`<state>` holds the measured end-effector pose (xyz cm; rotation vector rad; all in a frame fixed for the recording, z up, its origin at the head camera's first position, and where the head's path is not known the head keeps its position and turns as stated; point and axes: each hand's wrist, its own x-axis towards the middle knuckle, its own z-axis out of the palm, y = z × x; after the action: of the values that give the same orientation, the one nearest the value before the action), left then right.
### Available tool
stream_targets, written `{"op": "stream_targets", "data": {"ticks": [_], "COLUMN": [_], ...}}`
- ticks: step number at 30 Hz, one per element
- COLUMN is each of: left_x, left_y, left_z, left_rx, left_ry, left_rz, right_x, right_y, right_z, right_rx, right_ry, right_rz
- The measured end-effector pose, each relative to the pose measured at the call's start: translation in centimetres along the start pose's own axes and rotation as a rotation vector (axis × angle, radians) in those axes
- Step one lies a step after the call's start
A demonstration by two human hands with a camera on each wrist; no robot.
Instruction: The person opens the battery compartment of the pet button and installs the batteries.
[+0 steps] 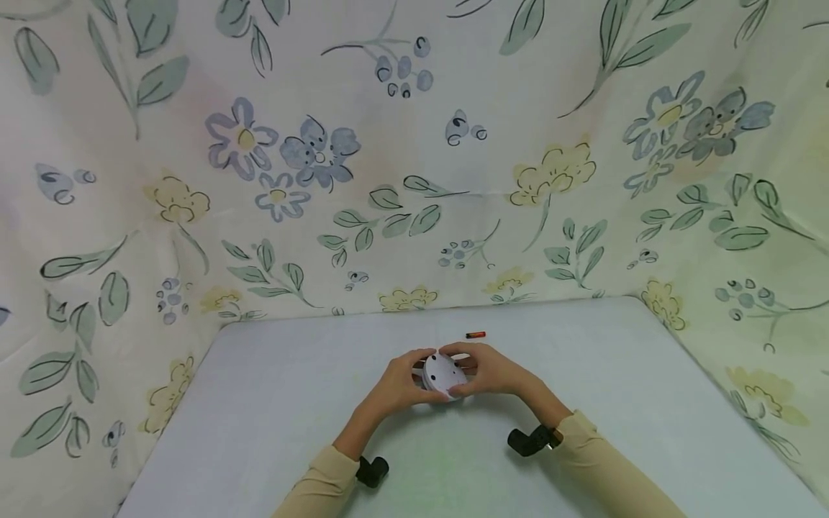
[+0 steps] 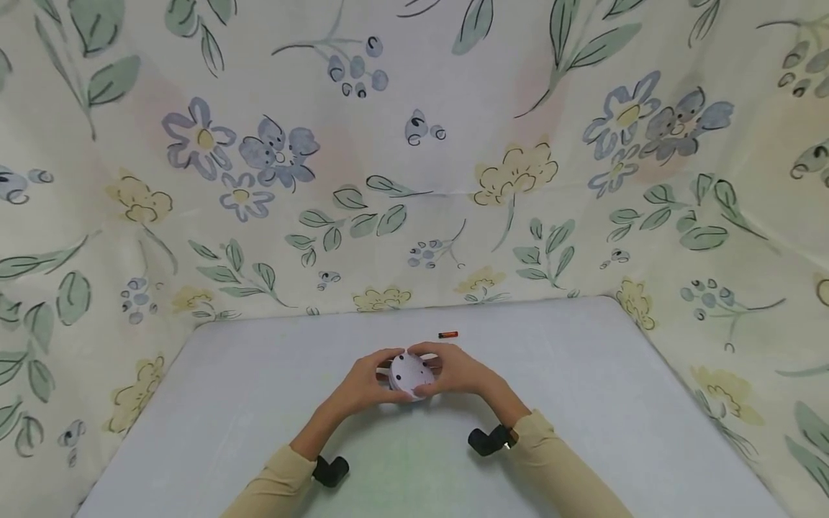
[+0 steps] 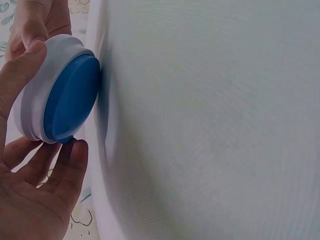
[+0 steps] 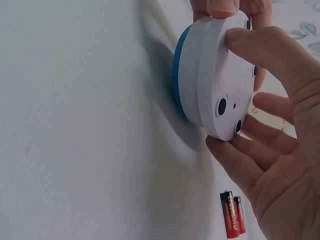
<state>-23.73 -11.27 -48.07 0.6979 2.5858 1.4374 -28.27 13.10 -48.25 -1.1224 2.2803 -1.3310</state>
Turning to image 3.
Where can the person's right hand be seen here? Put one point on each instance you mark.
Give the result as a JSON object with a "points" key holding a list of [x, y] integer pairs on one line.
{"points": [[37, 17]]}

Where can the person's left hand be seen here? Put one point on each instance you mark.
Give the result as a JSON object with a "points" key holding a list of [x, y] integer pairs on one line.
{"points": [[22, 205]]}

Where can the person's left thumb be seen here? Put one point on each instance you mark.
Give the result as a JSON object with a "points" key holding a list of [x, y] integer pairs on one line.
{"points": [[23, 67]]}

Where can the person's right fingers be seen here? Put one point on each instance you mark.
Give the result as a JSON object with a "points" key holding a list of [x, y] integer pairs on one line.
{"points": [[30, 30]]}

